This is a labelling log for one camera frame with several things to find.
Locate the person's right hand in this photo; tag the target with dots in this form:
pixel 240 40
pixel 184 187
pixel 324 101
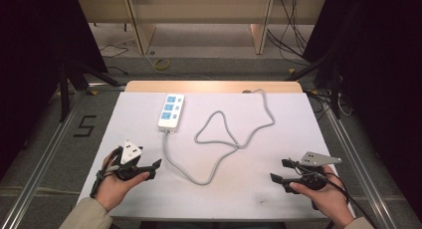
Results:
pixel 326 199

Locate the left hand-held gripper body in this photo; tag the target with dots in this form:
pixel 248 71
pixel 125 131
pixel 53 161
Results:
pixel 127 152

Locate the wooden table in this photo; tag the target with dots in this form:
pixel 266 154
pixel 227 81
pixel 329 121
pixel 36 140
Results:
pixel 205 86

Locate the yellow tape roll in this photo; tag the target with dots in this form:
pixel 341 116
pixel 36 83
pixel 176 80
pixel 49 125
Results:
pixel 162 64

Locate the black metal stand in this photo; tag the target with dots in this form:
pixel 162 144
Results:
pixel 71 86
pixel 326 79

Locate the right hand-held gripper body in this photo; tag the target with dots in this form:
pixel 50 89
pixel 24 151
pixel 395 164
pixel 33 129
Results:
pixel 313 174

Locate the white power strip blue sockets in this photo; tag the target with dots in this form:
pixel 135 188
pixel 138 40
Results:
pixel 170 112

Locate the white table board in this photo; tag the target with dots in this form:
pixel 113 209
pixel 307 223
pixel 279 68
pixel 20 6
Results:
pixel 265 176

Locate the aluminium floor rail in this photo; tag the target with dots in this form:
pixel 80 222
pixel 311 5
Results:
pixel 361 176
pixel 43 162

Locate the person's left hand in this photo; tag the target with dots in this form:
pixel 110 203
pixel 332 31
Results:
pixel 114 189

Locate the light wooden desk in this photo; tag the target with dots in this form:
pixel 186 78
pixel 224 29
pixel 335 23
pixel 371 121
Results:
pixel 199 10

